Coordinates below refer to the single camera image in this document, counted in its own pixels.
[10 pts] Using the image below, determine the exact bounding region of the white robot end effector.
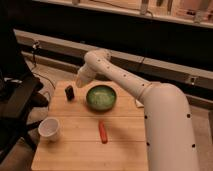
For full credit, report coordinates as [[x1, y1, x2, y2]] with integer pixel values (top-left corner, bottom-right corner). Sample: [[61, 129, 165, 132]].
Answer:
[[76, 64, 96, 88]]

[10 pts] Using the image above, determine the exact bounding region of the black eraser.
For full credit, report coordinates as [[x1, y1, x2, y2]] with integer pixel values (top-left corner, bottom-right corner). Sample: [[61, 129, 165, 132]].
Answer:
[[65, 85, 75, 101]]

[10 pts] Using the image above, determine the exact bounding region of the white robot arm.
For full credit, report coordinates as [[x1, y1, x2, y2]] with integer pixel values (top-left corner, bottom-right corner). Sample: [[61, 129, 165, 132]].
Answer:
[[76, 49, 200, 171]]

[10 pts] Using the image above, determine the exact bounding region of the green bowl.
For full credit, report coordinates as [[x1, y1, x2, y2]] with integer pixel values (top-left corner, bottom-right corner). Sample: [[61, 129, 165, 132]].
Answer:
[[86, 85, 117, 111]]

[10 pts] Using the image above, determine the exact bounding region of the orange carrot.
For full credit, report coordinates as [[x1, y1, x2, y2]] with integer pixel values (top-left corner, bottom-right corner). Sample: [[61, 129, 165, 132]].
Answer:
[[98, 121, 108, 144]]

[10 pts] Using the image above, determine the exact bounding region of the white paper cup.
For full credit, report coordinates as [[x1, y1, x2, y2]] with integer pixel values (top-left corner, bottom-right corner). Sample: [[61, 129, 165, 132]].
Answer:
[[38, 117, 60, 142]]

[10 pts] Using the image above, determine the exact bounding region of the black chair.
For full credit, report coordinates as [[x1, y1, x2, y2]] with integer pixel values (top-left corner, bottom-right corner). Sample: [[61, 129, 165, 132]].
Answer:
[[0, 26, 48, 163]]

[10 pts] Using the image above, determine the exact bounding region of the black cable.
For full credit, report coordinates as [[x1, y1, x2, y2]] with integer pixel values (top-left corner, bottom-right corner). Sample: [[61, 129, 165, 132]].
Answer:
[[31, 41, 57, 90]]

